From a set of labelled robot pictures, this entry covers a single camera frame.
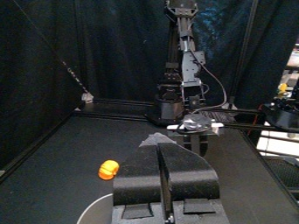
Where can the black leader arm base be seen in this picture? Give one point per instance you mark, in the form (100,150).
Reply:
(282,115)

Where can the black table edge rail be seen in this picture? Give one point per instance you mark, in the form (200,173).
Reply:
(112,108)

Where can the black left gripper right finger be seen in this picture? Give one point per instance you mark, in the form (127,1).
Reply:
(191,175)

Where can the black frame crossbar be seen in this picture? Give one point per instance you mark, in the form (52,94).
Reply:
(248,126)

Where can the pink round plate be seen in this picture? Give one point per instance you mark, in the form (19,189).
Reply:
(97,211)

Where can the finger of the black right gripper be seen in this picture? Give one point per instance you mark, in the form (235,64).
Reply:
(187,141)
(203,144)

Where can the black frame post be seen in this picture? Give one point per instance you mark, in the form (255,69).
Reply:
(246,43)

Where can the black mesh panel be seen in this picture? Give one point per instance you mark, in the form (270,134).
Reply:
(286,175)

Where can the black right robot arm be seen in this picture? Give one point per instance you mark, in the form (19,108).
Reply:
(187,68)

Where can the orange toy fruit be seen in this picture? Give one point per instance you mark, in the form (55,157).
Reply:
(108,169)

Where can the white corner bracket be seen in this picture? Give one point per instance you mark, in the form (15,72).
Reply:
(87,97)

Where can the small yellow object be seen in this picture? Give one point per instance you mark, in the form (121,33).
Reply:
(282,88)

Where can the black cloth curtain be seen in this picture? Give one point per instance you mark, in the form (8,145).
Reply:
(116,46)

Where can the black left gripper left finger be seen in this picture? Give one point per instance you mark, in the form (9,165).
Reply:
(133,178)

